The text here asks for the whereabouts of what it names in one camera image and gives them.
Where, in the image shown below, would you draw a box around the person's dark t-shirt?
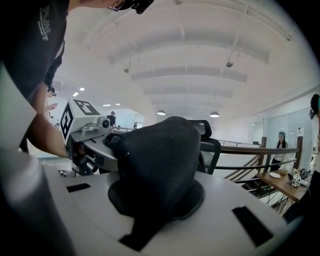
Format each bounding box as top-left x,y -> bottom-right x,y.
0,0 -> 71,106

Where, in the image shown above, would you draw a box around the black office chair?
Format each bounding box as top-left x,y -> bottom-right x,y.
186,119 -> 223,176

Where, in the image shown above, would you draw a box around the person's head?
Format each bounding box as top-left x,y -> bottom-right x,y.
68,0 -> 133,12

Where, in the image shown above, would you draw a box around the black head-worn camera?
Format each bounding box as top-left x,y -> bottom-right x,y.
129,0 -> 155,15

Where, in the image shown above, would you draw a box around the black cloth garment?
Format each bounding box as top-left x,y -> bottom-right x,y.
102,115 -> 205,252

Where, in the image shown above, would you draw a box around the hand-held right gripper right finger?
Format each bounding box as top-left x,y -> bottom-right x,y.
139,171 -> 289,256

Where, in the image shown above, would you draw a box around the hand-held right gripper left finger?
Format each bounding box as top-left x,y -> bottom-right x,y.
43,166 -> 141,256

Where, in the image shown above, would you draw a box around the brown wooden table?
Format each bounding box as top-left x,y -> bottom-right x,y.
256,170 -> 312,204

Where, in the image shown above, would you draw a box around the person's left forearm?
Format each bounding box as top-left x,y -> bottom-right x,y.
26,113 -> 68,158

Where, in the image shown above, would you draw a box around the person's left hand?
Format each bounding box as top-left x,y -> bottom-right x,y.
73,143 -> 88,166

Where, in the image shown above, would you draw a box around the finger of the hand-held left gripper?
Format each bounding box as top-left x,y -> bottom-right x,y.
69,126 -> 119,145
83,141 -> 120,173

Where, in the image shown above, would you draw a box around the small silver gripper camera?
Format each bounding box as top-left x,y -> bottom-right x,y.
96,116 -> 112,130

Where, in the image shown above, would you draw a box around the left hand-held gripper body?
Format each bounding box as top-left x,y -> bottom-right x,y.
59,97 -> 102,176

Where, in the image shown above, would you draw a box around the person's glasses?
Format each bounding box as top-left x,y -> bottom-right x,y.
106,1 -> 127,12

